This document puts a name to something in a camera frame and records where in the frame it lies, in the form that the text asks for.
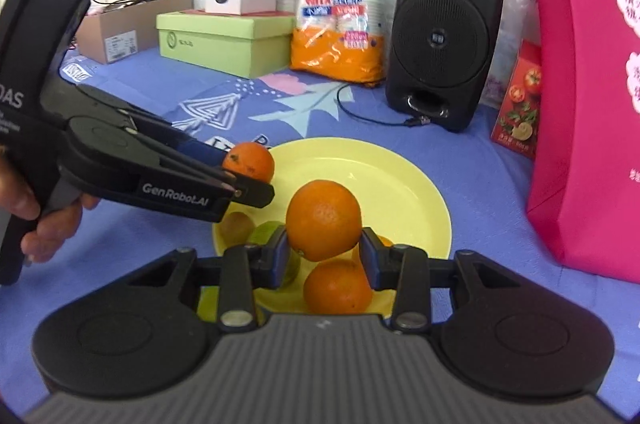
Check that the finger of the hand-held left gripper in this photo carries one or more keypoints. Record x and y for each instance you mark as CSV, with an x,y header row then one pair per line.
x,y
202,151
252,195

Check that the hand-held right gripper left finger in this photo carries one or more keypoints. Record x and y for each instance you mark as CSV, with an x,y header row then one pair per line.
x,y
274,260

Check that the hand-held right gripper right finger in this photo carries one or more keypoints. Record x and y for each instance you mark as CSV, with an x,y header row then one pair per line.
x,y
371,261

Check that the small spotted orange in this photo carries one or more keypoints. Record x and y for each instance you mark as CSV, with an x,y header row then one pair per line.
x,y
250,159

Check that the large orange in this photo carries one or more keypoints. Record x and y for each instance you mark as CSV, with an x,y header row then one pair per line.
x,y
324,216

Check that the yellow plate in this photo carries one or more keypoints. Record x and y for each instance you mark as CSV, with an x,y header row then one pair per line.
x,y
395,189

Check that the person's left hand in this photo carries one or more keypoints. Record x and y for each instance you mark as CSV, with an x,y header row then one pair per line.
x,y
52,236

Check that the green citrus fruit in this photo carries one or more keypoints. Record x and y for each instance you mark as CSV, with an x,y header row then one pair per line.
x,y
267,235

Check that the brownish green kiwi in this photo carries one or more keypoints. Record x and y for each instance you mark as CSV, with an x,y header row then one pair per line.
x,y
236,226

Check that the brown cardboard box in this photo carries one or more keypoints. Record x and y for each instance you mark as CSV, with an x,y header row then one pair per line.
x,y
130,31

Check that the green shoe box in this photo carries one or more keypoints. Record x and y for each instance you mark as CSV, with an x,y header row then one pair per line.
x,y
225,43

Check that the blue printed tablecloth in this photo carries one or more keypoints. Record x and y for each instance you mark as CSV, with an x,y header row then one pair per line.
x,y
480,184

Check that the bag of paper cups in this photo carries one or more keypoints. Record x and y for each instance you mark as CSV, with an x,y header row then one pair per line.
x,y
340,3

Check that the red tomato print box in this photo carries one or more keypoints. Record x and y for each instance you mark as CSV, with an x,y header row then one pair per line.
x,y
517,103

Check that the black speaker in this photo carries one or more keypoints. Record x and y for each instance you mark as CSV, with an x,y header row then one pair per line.
x,y
442,33

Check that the pink shopping bag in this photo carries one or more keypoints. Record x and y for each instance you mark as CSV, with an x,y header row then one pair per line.
x,y
580,103

